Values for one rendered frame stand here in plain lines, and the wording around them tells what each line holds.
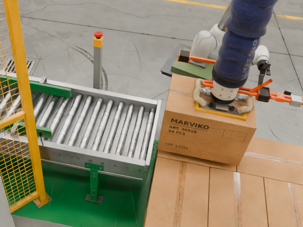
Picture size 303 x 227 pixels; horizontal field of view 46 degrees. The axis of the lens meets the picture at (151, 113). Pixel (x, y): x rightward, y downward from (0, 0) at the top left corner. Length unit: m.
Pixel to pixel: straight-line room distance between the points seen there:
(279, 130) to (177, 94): 1.83
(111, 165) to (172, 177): 0.44
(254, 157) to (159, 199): 0.85
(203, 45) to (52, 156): 1.48
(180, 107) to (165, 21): 3.05
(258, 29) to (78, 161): 1.51
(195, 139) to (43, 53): 2.55
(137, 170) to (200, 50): 1.14
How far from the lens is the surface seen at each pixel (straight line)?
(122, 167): 2.60
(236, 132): 2.42
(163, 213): 2.41
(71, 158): 2.66
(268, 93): 2.46
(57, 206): 3.04
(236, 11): 2.04
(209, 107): 2.39
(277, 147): 3.04
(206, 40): 3.03
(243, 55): 2.16
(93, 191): 2.93
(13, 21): 1.91
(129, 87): 4.02
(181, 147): 2.56
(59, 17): 5.17
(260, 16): 2.03
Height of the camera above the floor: 2.60
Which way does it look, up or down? 44 degrees down
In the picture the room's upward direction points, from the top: 10 degrees clockwise
